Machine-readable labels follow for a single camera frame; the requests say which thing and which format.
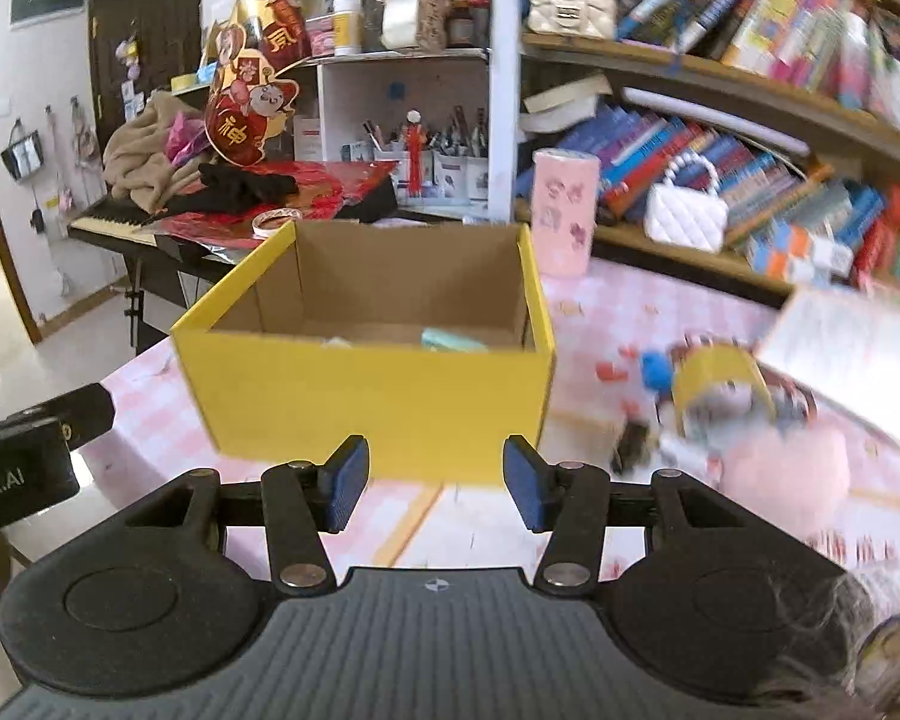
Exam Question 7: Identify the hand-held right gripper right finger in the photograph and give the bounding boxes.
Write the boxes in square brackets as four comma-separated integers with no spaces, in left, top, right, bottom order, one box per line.
[502,435,758,593]

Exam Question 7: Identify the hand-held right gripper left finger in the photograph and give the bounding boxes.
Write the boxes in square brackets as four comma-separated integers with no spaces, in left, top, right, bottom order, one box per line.
[124,435,370,592]

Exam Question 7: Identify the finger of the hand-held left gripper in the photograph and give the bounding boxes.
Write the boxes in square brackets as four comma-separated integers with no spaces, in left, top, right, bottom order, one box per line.
[0,382,118,458]

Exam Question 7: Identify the yellow cardboard box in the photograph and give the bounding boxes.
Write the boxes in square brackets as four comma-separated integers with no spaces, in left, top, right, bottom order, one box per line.
[171,219,556,485]

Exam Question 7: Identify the yellow tape roll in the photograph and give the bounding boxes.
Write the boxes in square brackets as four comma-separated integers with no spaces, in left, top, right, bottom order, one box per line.
[671,345,779,437]

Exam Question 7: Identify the small dark object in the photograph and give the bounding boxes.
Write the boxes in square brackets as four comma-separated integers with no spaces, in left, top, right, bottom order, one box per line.
[611,420,659,475]

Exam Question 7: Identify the black keyboard stand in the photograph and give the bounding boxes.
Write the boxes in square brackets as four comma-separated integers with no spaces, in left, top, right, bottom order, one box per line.
[122,255,212,350]

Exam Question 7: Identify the teal packet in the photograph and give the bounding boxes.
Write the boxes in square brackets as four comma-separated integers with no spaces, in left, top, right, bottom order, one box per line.
[421,328,490,353]

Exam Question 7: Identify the pink checkered tablecloth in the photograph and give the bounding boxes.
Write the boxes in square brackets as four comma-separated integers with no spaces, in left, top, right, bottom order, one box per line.
[0,259,900,620]

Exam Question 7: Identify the black piano keyboard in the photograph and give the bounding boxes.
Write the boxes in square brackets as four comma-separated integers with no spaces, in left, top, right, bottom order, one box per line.
[67,195,400,284]

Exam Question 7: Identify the pink fluffy plush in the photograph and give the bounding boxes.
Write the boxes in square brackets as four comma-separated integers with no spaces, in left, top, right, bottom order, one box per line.
[720,424,852,537]

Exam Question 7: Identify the beige cloth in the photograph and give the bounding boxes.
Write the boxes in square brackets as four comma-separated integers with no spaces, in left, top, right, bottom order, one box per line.
[103,92,220,215]

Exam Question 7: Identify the black hanging tote bag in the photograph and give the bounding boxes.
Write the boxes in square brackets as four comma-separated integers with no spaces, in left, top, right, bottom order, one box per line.
[0,120,44,182]

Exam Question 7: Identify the white tape roll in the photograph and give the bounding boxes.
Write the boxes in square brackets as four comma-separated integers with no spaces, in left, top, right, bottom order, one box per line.
[252,208,303,239]

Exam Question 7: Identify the pink card box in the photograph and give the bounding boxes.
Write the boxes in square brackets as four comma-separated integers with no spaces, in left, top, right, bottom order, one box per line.
[531,150,601,277]

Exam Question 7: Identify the black fuzzy cloth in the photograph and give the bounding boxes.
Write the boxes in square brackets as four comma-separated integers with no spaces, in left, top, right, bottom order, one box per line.
[166,161,299,220]

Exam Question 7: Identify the magenta plastic wrap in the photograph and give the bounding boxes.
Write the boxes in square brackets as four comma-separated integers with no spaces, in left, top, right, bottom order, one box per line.
[166,114,208,166]

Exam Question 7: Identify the red paper sheet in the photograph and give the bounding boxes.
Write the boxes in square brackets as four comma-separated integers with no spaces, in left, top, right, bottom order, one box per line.
[146,160,400,242]

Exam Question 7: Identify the white pen cup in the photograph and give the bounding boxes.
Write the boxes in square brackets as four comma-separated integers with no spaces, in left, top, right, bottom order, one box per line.
[371,154,411,200]
[430,150,467,202]
[465,154,491,205]

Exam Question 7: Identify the open white book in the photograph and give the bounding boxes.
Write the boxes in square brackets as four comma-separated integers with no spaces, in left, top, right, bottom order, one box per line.
[754,283,900,430]

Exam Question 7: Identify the red tassel figurine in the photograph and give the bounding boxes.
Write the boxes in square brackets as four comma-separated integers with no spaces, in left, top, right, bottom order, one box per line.
[403,111,431,197]

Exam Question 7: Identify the white box with red label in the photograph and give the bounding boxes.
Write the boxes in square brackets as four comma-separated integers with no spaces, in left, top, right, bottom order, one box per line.
[294,116,324,163]

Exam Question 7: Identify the stack of small boxes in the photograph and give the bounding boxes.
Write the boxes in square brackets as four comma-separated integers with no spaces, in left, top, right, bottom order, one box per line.
[748,229,854,280]

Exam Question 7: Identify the red gold paper figure decoration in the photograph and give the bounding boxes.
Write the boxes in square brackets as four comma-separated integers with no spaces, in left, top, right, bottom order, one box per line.
[204,0,317,167]

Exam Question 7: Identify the light fluffy hair tuft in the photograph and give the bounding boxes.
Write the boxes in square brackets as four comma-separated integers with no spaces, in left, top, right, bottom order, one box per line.
[761,570,900,720]

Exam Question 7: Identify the row of colourful books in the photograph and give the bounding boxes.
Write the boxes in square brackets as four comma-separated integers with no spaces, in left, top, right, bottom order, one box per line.
[555,101,900,293]
[615,0,900,136]

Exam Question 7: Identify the stack of flat white books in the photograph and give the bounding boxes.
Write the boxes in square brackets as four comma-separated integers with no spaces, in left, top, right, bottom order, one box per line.
[520,73,616,134]

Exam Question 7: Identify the white cubby shelf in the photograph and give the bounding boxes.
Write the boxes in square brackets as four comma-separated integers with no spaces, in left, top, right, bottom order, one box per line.
[315,0,524,224]

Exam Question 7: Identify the dark wooden door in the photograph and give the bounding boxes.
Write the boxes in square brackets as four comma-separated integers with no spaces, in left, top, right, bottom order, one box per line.
[88,0,205,125]

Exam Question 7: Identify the white paper roll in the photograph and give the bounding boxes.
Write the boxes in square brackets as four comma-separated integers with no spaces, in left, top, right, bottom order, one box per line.
[621,86,809,156]

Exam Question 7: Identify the wooden bookshelf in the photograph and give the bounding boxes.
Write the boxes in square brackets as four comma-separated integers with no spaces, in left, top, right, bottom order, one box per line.
[517,0,900,308]

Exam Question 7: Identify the white plastic bottle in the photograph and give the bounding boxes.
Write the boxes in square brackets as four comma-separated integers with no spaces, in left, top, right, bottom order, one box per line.
[332,0,365,56]

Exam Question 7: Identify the white quilted pearl-handle handbag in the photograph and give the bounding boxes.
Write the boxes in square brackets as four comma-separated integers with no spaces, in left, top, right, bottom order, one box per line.
[643,151,728,254]

